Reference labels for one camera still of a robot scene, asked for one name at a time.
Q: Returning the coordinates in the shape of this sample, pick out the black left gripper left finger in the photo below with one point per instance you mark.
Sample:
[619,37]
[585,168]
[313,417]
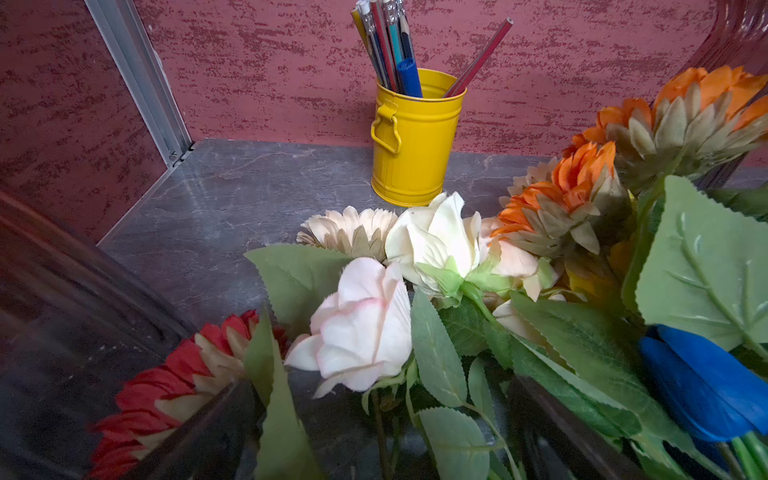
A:
[211,444]

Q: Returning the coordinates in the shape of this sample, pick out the aluminium corner profile left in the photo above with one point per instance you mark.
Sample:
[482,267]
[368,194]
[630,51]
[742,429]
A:
[127,40]

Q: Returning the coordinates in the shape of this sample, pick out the cream gerbera flower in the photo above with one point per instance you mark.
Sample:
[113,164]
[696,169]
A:
[352,232]

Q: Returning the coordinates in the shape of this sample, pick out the pale pink rose flower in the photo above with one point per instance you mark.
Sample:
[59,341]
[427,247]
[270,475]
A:
[361,333]

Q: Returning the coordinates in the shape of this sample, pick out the red gerbera flower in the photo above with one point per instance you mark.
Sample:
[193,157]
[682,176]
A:
[158,401]

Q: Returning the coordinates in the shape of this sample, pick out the pens in bucket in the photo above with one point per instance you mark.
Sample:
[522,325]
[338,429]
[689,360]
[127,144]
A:
[385,34]

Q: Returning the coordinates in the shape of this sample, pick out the yellow metal pen bucket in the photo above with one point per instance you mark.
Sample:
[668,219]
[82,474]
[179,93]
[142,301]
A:
[413,140]

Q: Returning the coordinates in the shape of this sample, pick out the white rose flower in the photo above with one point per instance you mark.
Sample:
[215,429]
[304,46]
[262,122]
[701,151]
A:
[437,250]

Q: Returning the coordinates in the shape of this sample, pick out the dark ribbed glass vase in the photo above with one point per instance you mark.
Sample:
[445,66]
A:
[732,36]

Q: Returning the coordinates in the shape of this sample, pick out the orange gerbera flower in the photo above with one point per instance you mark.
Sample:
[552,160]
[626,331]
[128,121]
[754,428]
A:
[579,203]
[639,160]

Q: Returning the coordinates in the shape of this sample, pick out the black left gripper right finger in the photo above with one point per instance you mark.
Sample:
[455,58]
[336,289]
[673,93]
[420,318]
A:
[557,444]

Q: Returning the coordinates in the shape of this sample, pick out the blue tulip flower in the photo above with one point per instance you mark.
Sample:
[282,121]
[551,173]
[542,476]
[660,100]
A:
[712,396]

